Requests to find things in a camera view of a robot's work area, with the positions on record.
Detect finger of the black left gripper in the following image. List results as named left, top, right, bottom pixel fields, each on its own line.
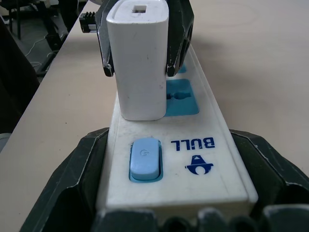
left=96, top=0, right=121, bottom=78
left=165, top=0, right=195, bottom=77

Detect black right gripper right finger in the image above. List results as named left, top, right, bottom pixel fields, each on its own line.
left=228, top=129, right=309, bottom=232

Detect dark chair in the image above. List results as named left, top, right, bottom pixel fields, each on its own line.
left=0, top=15, right=41, bottom=153

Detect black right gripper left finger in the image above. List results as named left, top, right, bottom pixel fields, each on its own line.
left=18, top=127, right=110, bottom=232

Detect black table leg frame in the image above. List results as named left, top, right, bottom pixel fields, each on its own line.
left=36, top=0, right=73, bottom=74

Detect grey round object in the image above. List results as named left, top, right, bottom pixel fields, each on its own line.
left=0, top=132, right=11, bottom=153

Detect white cable on floor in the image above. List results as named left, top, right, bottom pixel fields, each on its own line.
left=25, top=36, right=57, bottom=70

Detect white power strip blue sockets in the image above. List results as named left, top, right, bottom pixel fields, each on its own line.
left=96, top=44, right=257, bottom=215

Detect white charger block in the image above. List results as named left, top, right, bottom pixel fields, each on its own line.
left=106, top=0, right=169, bottom=122

